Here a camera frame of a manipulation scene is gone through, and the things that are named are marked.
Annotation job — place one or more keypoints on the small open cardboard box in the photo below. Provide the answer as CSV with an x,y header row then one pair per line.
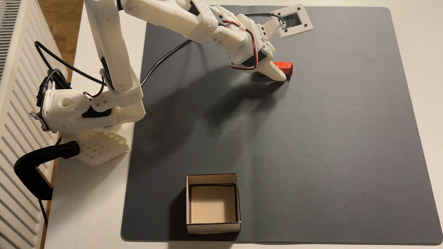
x,y
213,204

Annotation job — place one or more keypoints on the dark grey textured mat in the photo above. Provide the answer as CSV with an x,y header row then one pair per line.
x,y
311,155

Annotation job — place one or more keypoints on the white ribbed radiator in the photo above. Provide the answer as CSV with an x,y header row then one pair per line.
x,y
17,138

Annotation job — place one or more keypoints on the black table clamp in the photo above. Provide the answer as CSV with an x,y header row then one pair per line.
x,y
31,169

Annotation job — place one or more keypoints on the white framed wrist camera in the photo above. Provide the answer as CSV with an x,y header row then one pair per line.
x,y
294,20

